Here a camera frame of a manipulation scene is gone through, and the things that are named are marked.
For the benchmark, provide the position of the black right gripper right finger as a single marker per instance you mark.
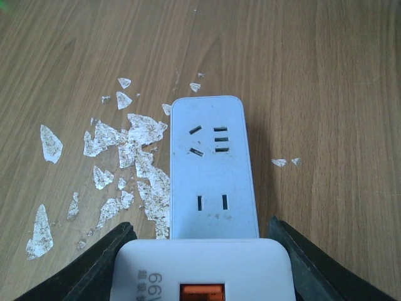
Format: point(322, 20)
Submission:
point(316, 275)

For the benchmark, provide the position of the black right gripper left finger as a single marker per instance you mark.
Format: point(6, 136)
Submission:
point(88, 277)

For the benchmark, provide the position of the white USB charger plug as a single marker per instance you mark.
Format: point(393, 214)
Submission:
point(216, 269)

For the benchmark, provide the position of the light blue power strip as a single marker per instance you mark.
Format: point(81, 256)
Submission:
point(211, 181)

